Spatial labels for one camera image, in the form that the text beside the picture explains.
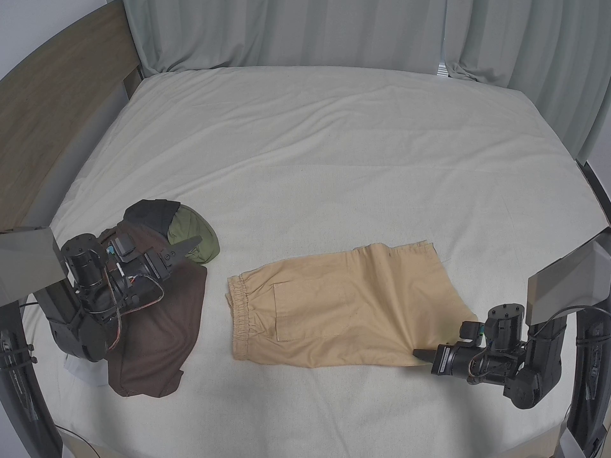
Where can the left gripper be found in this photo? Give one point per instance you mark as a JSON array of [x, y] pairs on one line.
[[152, 267]]

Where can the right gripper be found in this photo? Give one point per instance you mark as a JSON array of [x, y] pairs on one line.
[[458, 360]]

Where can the tan shorts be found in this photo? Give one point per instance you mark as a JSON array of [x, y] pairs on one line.
[[343, 313]]

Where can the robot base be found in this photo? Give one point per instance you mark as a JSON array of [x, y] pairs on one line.
[[570, 449]]

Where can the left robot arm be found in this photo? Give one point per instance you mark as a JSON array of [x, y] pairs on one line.
[[28, 265]]

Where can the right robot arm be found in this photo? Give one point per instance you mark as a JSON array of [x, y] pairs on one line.
[[563, 284]]

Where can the bed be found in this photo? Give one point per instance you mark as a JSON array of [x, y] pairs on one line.
[[334, 160]]

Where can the olive green garment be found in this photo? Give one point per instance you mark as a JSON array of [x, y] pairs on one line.
[[195, 232]]

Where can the black garment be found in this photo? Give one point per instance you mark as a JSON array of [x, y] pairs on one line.
[[148, 215]]

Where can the brown shorts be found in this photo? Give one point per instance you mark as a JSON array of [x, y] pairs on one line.
[[157, 341]]

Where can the pale green curtain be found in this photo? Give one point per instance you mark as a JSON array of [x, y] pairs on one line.
[[525, 26], [286, 17]]

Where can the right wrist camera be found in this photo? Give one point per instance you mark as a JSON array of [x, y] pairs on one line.
[[470, 329]]

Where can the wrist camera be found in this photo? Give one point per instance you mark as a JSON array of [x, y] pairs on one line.
[[470, 329], [125, 248]]

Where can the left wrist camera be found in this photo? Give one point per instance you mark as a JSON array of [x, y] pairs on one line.
[[125, 248]]

